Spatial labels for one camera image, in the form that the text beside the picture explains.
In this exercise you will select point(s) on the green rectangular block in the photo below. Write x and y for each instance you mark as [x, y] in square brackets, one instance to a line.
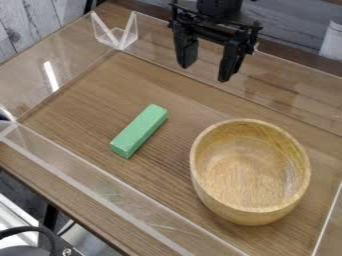
[139, 130]

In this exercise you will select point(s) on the black table leg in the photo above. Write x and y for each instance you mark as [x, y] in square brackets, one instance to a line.
[50, 217]

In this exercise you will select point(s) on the brown wooden bowl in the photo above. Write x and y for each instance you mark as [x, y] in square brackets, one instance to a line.
[249, 171]

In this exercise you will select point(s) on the black metal bracket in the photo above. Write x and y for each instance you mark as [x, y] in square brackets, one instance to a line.
[62, 248]

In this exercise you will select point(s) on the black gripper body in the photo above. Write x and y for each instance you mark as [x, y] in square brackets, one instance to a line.
[213, 20]

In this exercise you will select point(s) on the clear acrylic tray walls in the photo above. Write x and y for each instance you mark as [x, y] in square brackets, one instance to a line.
[72, 91]

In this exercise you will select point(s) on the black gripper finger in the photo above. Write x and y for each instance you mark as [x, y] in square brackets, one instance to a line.
[231, 60]
[184, 48]

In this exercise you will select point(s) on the white cylindrical container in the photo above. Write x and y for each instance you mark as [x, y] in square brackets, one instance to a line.
[331, 44]

